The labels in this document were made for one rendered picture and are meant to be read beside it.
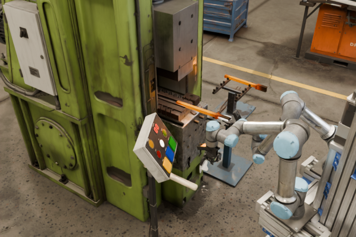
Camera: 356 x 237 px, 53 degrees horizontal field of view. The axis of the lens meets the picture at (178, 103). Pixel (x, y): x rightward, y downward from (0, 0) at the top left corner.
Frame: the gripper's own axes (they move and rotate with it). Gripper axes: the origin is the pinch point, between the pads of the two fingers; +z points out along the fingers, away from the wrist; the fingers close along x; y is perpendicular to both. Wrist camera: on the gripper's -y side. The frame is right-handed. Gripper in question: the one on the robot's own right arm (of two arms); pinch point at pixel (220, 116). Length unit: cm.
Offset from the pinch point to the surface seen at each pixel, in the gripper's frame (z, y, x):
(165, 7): 38, -76, -9
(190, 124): 21.8, 12.8, -5.0
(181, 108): 30.0, 1.3, -4.7
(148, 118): 26, -18, -48
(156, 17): 39, -72, -17
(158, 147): 10, -10, -61
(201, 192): 19, 100, 10
